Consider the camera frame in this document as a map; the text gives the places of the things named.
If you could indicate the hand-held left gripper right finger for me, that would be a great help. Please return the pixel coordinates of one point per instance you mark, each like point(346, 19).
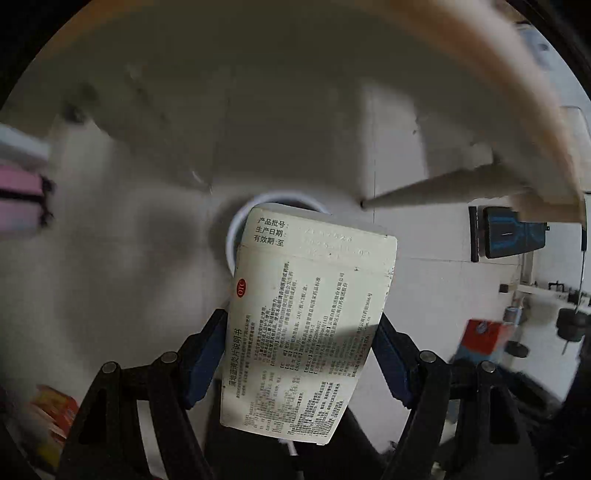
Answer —
point(392, 364)

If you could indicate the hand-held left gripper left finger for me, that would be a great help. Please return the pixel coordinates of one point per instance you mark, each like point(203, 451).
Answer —
point(205, 360)

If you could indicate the white printed medicine box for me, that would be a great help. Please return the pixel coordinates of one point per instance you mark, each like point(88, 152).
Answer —
point(300, 323)

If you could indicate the white round waste bin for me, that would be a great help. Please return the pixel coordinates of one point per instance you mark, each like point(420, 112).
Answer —
point(231, 242)

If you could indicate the red and blue box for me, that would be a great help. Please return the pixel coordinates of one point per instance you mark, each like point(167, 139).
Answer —
point(485, 339)

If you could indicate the black weight plate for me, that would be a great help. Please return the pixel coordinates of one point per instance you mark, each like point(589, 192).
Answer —
point(517, 349)

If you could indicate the orange snack packet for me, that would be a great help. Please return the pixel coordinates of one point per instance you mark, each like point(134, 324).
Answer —
point(53, 410)

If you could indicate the black and blue weight bench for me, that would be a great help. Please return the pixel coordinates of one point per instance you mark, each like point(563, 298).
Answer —
point(508, 233)

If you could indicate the bar with black weight plates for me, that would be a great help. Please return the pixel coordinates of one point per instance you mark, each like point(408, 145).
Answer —
point(572, 325)

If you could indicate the pink suitcase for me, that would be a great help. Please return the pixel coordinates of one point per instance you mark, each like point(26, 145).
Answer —
point(21, 198)

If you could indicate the white dining table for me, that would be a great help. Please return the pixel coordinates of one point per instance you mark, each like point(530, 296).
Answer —
point(277, 92)

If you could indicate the white metal rack frame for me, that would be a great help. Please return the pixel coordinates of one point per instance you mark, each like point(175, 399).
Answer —
point(540, 290)

